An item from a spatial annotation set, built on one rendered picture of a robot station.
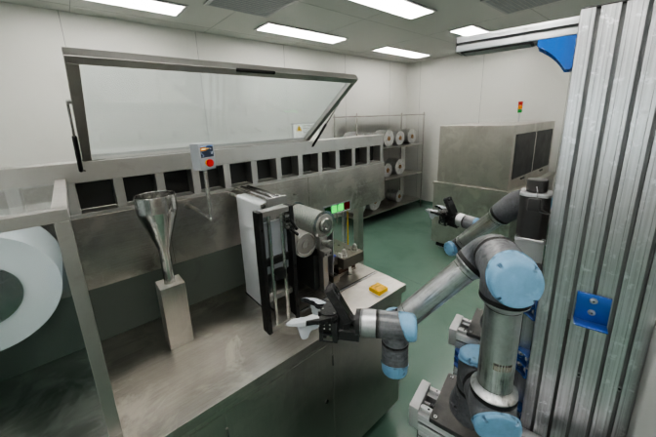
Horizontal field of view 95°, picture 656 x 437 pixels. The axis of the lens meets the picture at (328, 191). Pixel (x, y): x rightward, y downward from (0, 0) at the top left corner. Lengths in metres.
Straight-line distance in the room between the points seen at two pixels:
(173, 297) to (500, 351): 1.12
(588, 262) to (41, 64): 3.96
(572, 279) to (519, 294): 0.33
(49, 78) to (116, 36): 0.71
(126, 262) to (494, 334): 1.39
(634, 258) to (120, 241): 1.73
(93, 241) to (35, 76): 2.50
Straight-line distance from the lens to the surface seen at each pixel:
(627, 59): 1.05
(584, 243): 1.11
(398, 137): 5.65
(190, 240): 1.61
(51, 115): 3.80
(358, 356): 1.71
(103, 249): 1.55
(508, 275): 0.81
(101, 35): 3.92
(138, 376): 1.45
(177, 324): 1.45
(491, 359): 0.97
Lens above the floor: 1.78
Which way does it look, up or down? 14 degrees down
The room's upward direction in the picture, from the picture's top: 2 degrees counter-clockwise
